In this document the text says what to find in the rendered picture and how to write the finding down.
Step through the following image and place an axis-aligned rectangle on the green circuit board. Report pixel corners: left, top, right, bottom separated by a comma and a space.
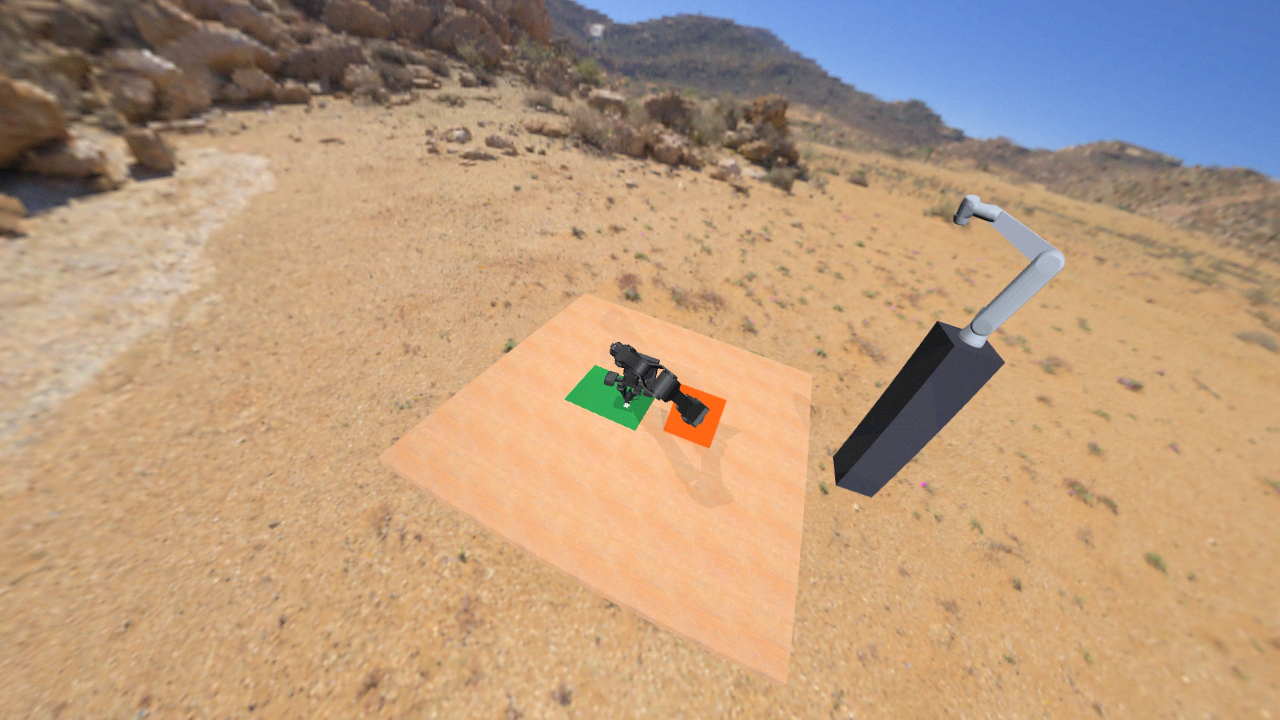
564, 365, 655, 430

